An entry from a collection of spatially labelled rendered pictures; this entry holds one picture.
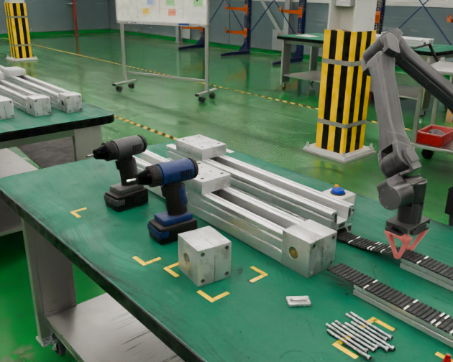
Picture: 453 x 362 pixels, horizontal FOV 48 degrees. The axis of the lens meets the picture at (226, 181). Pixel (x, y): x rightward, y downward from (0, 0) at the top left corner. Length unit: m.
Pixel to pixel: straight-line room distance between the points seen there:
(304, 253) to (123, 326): 1.00
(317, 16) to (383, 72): 9.66
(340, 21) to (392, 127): 3.46
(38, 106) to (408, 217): 2.09
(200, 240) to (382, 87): 0.62
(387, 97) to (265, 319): 0.65
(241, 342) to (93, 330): 1.08
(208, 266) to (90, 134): 1.81
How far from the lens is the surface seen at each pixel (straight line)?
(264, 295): 1.18
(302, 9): 10.82
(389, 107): 1.36
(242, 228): 1.37
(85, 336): 2.02
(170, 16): 7.04
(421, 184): 1.26
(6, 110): 2.86
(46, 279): 2.08
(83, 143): 2.88
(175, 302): 1.15
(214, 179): 1.49
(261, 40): 12.19
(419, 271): 1.33
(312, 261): 1.24
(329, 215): 1.40
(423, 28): 9.77
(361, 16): 4.54
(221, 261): 1.20
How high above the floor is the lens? 1.43
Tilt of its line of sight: 21 degrees down
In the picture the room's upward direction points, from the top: 1 degrees clockwise
